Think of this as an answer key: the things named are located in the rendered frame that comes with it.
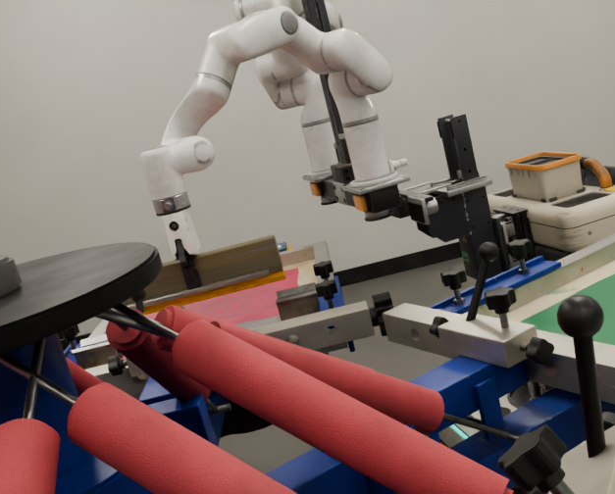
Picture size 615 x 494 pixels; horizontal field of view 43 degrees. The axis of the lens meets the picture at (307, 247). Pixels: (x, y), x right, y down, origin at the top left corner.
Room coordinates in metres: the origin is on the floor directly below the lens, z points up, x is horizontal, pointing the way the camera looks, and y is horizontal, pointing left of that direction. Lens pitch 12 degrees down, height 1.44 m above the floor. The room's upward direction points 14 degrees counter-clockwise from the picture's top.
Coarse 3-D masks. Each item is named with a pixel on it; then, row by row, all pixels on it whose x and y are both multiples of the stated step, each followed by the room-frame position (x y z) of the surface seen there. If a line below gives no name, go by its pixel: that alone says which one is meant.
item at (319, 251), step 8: (296, 248) 2.12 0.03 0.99; (304, 248) 2.09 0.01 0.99; (312, 248) 2.09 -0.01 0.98; (320, 248) 2.04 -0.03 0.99; (288, 256) 2.09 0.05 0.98; (296, 256) 2.09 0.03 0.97; (304, 256) 2.09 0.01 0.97; (312, 256) 2.09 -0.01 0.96; (320, 256) 1.95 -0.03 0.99; (328, 256) 1.93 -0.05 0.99; (288, 264) 2.09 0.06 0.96; (320, 280) 1.71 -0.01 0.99; (104, 320) 1.86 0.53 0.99; (96, 328) 1.80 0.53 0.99; (104, 328) 1.78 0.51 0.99; (336, 344) 1.34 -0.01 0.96; (344, 344) 1.34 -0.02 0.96
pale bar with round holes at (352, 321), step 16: (352, 304) 1.30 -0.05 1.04; (288, 320) 1.30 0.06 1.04; (304, 320) 1.28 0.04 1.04; (320, 320) 1.26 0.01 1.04; (336, 320) 1.26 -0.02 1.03; (352, 320) 1.26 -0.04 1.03; (368, 320) 1.26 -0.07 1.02; (272, 336) 1.26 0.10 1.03; (288, 336) 1.31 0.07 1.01; (304, 336) 1.26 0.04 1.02; (320, 336) 1.26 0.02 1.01; (336, 336) 1.26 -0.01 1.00; (352, 336) 1.26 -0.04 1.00; (368, 336) 1.26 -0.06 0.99; (96, 368) 1.31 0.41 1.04; (112, 384) 1.27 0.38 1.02; (128, 384) 1.27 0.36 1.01; (144, 384) 1.27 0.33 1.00
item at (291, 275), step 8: (288, 272) 2.00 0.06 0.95; (296, 272) 1.98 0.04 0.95; (280, 280) 1.94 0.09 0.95; (288, 280) 1.92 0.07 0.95; (296, 280) 1.90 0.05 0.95; (256, 288) 1.93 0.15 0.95; (280, 288) 1.87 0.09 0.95; (224, 296) 1.93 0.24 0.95; (256, 312) 1.71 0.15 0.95; (264, 312) 1.70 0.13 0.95; (272, 312) 1.68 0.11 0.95; (224, 320) 1.72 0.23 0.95; (232, 320) 1.70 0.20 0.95; (240, 320) 1.68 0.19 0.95; (248, 320) 1.66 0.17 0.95; (256, 320) 1.65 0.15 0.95
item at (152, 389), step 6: (150, 378) 1.18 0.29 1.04; (150, 384) 1.15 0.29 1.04; (156, 384) 1.15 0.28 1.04; (144, 390) 1.13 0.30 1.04; (150, 390) 1.13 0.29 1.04; (156, 390) 1.12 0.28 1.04; (162, 390) 1.11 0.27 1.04; (144, 396) 1.11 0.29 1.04; (150, 396) 1.10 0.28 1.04; (156, 396) 1.10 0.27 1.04; (162, 396) 1.09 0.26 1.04; (168, 396) 1.09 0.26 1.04; (174, 396) 1.09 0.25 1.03; (144, 402) 1.10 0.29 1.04; (150, 402) 1.09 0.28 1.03; (156, 402) 1.09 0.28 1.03
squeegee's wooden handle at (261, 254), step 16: (256, 240) 1.62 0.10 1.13; (272, 240) 1.61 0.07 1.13; (192, 256) 1.63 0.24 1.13; (208, 256) 1.62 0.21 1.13; (224, 256) 1.62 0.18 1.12; (240, 256) 1.61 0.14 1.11; (256, 256) 1.61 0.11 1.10; (272, 256) 1.61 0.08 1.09; (160, 272) 1.62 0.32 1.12; (176, 272) 1.62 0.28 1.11; (208, 272) 1.62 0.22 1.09; (224, 272) 1.62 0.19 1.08; (240, 272) 1.61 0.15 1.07; (144, 288) 1.62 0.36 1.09; (160, 288) 1.62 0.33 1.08; (176, 288) 1.62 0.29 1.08; (128, 304) 1.62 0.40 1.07
